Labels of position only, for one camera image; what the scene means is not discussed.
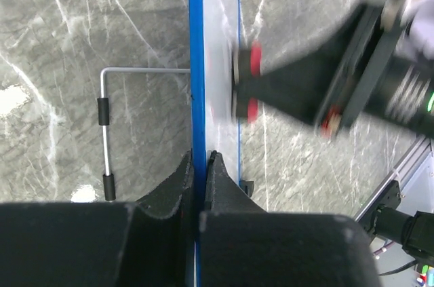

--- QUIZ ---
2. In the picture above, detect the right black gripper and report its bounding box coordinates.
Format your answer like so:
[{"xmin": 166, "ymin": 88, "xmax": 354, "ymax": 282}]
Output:
[{"xmin": 245, "ymin": 5, "xmax": 401, "ymax": 136}]

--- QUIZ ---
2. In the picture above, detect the aluminium rail frame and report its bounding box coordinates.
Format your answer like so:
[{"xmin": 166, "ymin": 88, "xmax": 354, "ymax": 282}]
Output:
[{"xmin": 355, "ymin": 137, "xmax": 433, "ymax": 222}]

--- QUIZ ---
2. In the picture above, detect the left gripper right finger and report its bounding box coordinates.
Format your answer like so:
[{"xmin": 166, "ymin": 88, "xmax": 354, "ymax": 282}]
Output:
[{"xmin": 199, "ymin": 152, "xmax": 380, "ymax": 286}]

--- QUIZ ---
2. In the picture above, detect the red bone-shaped eraser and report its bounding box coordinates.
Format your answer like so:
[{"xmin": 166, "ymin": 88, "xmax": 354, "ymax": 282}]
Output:
[{"xmin": 231, "ymin": 41, "xmax": 262, "ymax": 123}]

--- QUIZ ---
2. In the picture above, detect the blue framed whiteboard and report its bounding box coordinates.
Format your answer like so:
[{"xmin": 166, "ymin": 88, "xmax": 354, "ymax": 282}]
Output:
[{"xmin": 186, "ymin": 0, "xmax": 254, "ymax": 287}]

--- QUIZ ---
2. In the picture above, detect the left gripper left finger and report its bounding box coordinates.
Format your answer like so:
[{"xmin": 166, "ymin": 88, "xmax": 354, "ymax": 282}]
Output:
[{"xmin": 1, "ymin": 153, "xmax": 194, "ymax": 286}]

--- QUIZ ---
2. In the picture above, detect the whiteboard wire stand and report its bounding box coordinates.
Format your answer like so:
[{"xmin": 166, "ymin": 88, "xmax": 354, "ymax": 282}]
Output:
[{"xmin": 97, "ymin": 66, "xmax": 191, "ymax": 202}]

